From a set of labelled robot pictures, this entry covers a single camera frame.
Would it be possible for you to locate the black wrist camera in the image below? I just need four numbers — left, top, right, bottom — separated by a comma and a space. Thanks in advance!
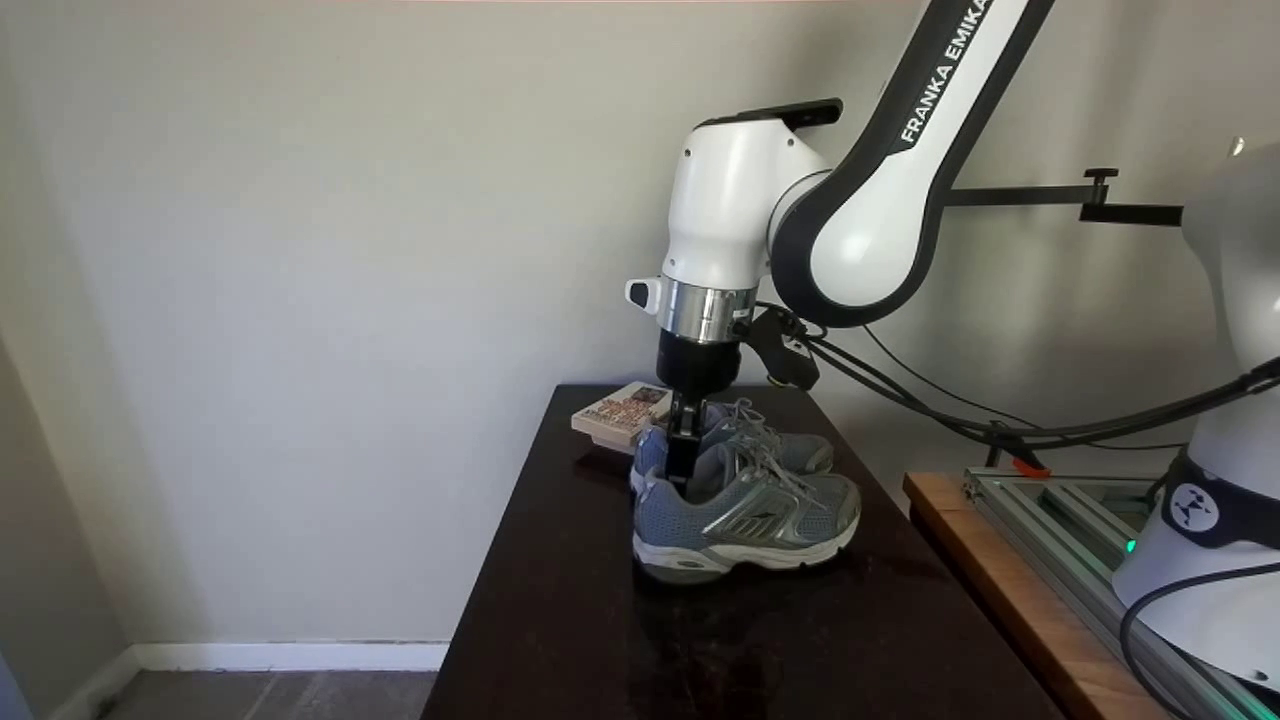
742, 309, 822, 392

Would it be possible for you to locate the grey blue running shoe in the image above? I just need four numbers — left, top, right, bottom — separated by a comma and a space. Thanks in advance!
631, 397, 838, 489
629, 434, 866, 588

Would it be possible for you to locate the wooden board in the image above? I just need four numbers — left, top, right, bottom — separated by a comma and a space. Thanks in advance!
901, 469, 1174, 720

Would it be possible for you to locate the red black clamp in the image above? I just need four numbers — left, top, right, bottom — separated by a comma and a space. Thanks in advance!
978, 421, 1050, 480

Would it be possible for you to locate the black camera mount boom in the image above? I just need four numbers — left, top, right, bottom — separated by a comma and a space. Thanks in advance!
949, 164, 1186, 231

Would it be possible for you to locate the aluminium rail frame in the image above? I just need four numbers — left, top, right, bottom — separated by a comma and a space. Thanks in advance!
963, 464, 1280, 720

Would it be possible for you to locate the black base cable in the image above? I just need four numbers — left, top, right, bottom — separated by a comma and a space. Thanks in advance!
1115, 558, 1280, 694

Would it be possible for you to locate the black cable bundle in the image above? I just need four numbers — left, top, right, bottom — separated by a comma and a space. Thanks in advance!
742, 301, 1280, 455

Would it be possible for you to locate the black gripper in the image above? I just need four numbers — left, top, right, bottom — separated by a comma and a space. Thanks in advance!
656, 329, 742, 480

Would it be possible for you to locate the white paperback book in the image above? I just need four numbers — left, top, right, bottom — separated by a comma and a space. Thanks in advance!
568, 380, 675, 455

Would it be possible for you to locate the thin black cable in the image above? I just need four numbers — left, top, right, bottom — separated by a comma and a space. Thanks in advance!
859, 320, 1192, 455

